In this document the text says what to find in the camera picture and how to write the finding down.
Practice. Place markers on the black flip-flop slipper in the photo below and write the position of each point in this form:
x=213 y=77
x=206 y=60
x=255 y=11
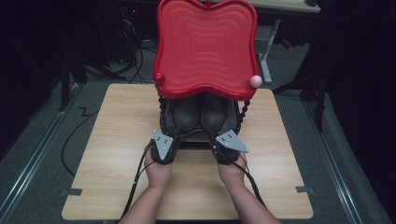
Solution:
x=186 y=113
x=214 y=112

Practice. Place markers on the person's left hand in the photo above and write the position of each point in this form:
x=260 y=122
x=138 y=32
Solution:
x=158 y=172

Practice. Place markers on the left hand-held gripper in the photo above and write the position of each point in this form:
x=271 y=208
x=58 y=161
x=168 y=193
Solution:
x=163 y=146

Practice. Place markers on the black metal stand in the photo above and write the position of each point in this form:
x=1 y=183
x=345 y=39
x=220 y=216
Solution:
x=319 y=102
x=65 y=84

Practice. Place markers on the metal floor rail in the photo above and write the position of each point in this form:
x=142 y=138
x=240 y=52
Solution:
x=333 y=161
x=34 y=155

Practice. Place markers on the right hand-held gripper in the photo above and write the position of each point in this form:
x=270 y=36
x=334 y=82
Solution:
x=230 y=144

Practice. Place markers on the grey tape piece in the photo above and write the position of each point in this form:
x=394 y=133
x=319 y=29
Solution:
x=72 y=192
x=304 y=189

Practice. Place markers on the red and black shoe rack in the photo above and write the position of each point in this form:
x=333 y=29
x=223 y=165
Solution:
x=205 y=56

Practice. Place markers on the grey-legged background desk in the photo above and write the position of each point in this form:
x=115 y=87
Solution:
x=269 y=46

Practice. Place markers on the person's right hand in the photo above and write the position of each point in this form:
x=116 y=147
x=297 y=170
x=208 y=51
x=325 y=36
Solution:
x=232 y=172

